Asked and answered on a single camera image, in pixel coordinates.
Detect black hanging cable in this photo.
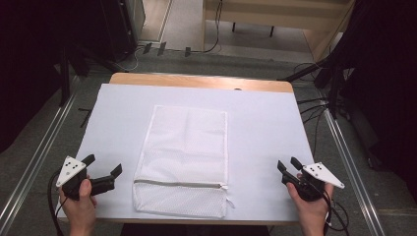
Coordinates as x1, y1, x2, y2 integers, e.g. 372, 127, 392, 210
189, 0, 224, 55

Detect black curtain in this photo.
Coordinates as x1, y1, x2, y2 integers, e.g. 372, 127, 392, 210
0, 0, 109, 155
323, 0, 417, 201

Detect white mesh laundry bag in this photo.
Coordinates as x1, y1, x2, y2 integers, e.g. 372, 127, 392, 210
132, 104, 236, 219

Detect white table sheet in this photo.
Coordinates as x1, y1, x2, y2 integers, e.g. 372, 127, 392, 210
56, 83, 317, 223

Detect person's left hand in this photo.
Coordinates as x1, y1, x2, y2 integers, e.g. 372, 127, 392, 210
59, 178, 98, 236

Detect person's right hand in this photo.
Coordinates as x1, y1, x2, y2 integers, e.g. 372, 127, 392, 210
285, 182, 334, 236

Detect white floor cable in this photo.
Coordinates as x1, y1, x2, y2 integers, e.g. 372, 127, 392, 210
112, 45, 146, 73

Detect metal floor rail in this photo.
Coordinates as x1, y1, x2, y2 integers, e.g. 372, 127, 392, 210
324, 107, 387, 236
0, 92, 78, 232

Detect light wooden furniture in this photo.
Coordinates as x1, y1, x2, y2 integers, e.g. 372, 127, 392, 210
202, 0, 357, 63

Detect black metal stand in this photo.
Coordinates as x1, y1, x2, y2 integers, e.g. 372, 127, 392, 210
58, 43, 73, 108
277, 57, 347, 121

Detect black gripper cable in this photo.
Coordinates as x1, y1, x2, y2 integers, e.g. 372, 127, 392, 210
46, 169, 67, 236
308, 178, 350, 236

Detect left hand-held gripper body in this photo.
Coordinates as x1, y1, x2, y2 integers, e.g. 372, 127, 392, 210
55, 155, 116, 202

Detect wooden table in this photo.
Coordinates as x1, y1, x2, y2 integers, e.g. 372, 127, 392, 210
63, 72, 301, 227

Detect black floor cables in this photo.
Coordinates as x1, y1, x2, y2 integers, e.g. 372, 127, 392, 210
295, 62, 329, 158

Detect black cabinet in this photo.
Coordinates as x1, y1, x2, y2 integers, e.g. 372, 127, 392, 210
97, 0, 147, 62

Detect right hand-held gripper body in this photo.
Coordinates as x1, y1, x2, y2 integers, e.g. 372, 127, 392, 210
280, 161, 346, 203

